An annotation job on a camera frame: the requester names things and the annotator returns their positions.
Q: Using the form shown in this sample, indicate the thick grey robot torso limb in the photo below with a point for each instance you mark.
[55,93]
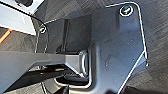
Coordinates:
[33,65]

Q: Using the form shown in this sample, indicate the orange object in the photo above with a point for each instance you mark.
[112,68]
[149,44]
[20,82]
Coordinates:
[5,36]

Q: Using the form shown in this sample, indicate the round green base button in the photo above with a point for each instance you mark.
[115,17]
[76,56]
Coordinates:
[126,10]
[42,28]

